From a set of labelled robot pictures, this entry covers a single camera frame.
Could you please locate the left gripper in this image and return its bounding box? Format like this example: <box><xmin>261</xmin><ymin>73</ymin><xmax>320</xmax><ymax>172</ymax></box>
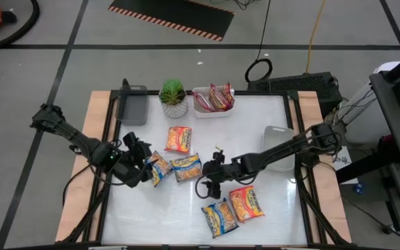
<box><xmin>115</xmin><ymin>158</ymin><xmax>160</xmax><ymax>188</ymax></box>

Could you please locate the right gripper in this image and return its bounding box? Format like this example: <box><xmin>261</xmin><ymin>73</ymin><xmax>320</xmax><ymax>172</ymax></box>
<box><xmin>203</xmin><ymin>149</ymin><xmax>238</xmax><ymax>184</ymax></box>

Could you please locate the blue Maruchan noodle pack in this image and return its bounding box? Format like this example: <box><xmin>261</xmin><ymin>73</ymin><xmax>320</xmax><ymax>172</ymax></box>
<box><xmin>146</xmin><ymin>150</ymin><xmax>173</xmax><ymax>188</ymax></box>
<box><xmin>201</xmin><ymin>197</ymin><xmax>240</xmax><ymax>240</ymax></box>
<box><xmin>170</xmin><ymin>153</ymin><xmax>203</xmax><ymax>183</ymax></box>

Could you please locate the orange Maruchan noodle pack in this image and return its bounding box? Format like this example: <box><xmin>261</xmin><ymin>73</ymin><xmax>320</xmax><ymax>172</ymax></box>
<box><xmin>228</xmin><ymin>185</ymin><xmax>266</xmax><ymax>224</ymax></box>
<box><xmin>164</xmin><ymin>126</ymin><xmax>193</xmax><ymax>155</ymax></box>

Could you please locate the red Maruchan noodle pack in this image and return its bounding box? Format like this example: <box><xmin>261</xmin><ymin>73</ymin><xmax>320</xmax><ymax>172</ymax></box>
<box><xmin>208</xmin><ymin>83</ymin><xmax>228</xmax><ymax>112</ymax></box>
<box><xmin>192</xmin><ymin>92</ymin><xmax>217</xmax><ymax>113</ymax></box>
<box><xmin>222</xmin><ymin>82</ymin><xmax>236</xmax><ymax>108</ymax></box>

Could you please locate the white plastic bin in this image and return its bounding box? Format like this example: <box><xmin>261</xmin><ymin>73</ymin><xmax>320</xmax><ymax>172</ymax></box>
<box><xmin>191</xmin><ymin>85</ymin><xmax>235</xmax><ymax>119</ymax></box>
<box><xmin>262</xmin><ymin>125</ymin><xmax>297</xmax><ymax>173</ymax></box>

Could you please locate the grey translucent plastic bin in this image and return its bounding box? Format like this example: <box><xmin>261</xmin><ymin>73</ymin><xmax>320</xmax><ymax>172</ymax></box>
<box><xmin>116</xmin><ymin>85</ymin><xmax>149</xmax><ymax>126</ymax></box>

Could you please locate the succulent in white patterned pot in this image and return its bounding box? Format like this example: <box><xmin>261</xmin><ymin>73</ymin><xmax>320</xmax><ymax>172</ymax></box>
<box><xmin>158</xmin><ymin>78</ymin><xmax>190</xmax><ymax>119</ymax></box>

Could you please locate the plywood side board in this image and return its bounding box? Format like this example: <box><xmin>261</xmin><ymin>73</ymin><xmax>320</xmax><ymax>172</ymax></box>
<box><xmin>297</xmin><ymin>90</ymin><xmax>353</xmax><ymax>244</ymax></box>
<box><xmin>54</xmin><ymin>90</ymin><xmax>113</xmax><ymax>243</ymax></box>

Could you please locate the white paper sheet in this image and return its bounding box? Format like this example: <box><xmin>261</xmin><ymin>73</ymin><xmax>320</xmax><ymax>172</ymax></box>
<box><xmin>333</xmin><ymin>145</ymin><xmax>359</xmax><ymax>185</ymax></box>

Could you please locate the black striped floor mat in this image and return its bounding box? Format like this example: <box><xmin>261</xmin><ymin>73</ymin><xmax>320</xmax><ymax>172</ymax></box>
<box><xmin>108</xmin><ymin>0</ymin><xmax>235</xmax><ymax>42</ymax></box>

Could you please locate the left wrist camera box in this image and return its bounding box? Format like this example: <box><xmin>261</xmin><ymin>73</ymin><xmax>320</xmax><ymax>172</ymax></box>
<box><xmin>122</xmin><ymin>131</ymin><xmax>152</xmax><ymax>159</ymax></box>

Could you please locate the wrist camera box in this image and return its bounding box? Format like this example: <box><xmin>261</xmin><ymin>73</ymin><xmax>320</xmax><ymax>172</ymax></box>
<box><xmin>203</xmin><ymin>181</ymin><xmax>222</xmax><ymax>201</ymax></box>
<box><xmin>122</xmin><ymin>131</ymin><xmax>152</xmax><ymax>159</ymax></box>

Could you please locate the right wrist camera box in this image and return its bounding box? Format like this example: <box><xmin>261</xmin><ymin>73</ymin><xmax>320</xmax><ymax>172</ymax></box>
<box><xmin>203</xmin><ymin>181</ymin><xmax>222</xmax><ymax>201</ymax></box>

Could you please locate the black metal table frame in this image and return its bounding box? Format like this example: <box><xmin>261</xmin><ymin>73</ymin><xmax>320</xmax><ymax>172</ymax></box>
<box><xmin>59</xmin><ymin>78</ymin><xmax>352</xmax><ymax>250</ymax></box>

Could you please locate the black cable with coil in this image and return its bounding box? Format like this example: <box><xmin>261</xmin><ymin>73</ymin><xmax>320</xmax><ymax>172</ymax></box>
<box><xmin>244</xmin><ymin>0</ymin><xmax>274</xmax><ymax>84</ymax></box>

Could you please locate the yellow hanging cable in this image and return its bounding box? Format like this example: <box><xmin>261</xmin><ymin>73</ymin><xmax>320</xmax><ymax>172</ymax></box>
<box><xmin>305</xmin><ymin>0</ymin><xmax>326</xmax><ymax>74</ymax></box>

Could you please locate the black hose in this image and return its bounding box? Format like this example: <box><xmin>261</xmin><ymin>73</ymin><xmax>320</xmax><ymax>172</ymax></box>
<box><xmin>0</xmin><ymin>0</ymin><xmax>40</xmax><ymax>53</ymax></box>

